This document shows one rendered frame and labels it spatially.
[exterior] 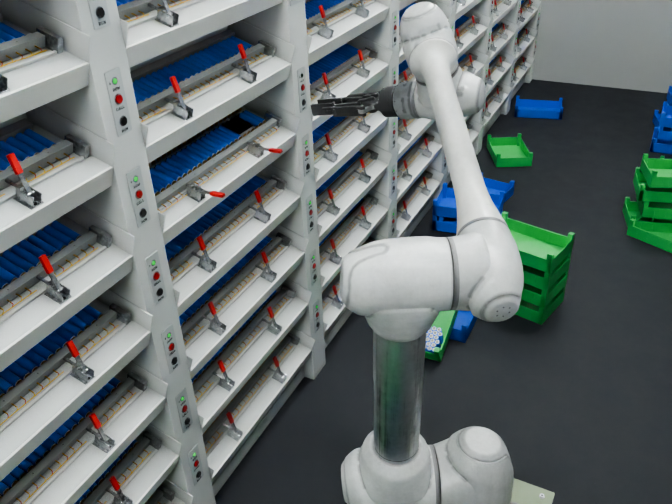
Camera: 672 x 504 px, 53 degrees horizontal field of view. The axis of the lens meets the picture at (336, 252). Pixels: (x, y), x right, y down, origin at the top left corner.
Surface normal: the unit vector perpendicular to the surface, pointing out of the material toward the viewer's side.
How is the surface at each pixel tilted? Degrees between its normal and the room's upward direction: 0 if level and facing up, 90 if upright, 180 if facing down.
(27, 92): 109
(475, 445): 6
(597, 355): 0
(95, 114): 90
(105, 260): 19
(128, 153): 90
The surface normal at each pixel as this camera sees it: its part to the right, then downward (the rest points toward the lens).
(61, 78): 0.86, 0.47
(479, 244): 0.13, -0.71
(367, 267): -0.34, -0.32
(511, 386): -0.04, -0.85
